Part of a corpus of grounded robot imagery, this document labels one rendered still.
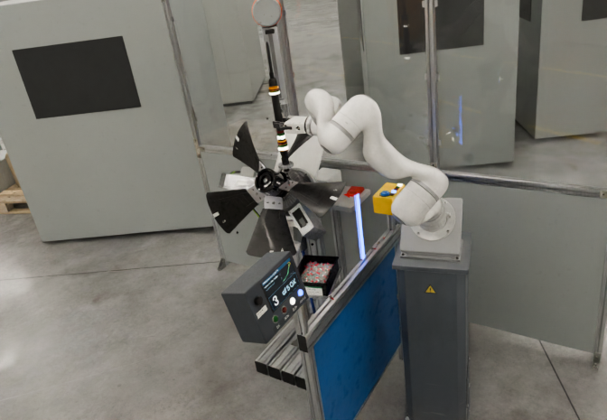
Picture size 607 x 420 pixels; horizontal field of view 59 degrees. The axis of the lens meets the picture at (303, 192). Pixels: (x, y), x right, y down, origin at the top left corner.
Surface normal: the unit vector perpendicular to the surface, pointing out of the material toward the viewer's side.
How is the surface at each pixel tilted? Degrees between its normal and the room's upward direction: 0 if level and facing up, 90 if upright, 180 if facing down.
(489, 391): 0
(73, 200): 90
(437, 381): 90
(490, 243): 90
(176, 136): 90
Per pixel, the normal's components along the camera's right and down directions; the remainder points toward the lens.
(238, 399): -0.13, -0.90
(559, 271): -0.52, 0.43
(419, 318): -0.31, 0.44
